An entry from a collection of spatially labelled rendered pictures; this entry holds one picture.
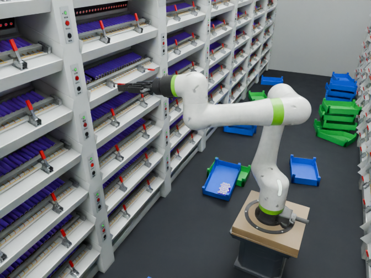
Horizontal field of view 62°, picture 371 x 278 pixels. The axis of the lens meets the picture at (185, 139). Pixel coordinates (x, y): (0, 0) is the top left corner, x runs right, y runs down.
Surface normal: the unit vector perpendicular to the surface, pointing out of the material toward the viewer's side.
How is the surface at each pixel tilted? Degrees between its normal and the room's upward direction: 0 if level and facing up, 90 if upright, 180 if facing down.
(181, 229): 0
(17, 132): 19
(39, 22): 90
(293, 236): 0
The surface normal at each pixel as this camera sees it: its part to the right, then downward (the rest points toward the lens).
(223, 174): -0.14, -0.68
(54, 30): -0.42, 0.44
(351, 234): 0.00, -0.88
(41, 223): 0.30, -0.75
